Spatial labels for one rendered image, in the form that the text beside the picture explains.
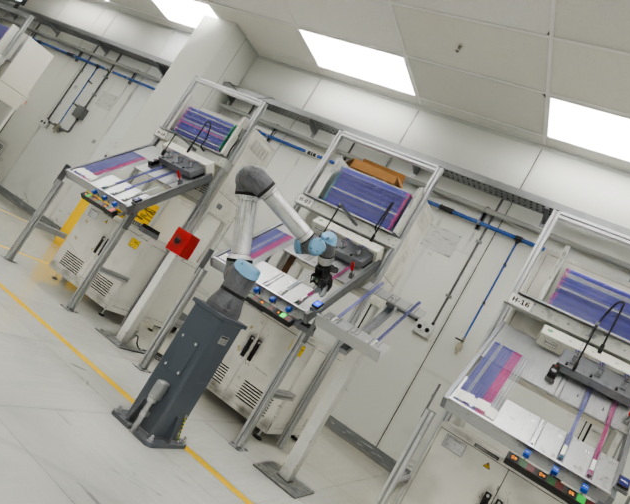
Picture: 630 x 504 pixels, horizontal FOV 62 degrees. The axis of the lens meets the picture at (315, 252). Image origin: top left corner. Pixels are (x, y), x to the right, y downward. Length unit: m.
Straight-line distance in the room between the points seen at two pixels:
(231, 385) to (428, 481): 1.18
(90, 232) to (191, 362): 2.14
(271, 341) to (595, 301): 1.70
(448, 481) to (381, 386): 1.89
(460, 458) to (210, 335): 1.31
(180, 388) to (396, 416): 2.59
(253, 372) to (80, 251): 1.69
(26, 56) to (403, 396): 5.13
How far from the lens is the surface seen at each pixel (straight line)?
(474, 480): 2.68
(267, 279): 2.82
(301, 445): 2.60
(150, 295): 3.32
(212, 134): 3.99
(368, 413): 4.48
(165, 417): 2.17
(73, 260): 4.11
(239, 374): 3.07
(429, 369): 4.40
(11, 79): 6.59
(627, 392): 2.77
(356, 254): 3.01
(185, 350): 2.14
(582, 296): 2.91
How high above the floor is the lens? 0.72
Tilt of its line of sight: 6 degrees up
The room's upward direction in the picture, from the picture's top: 31 degrees clockwise
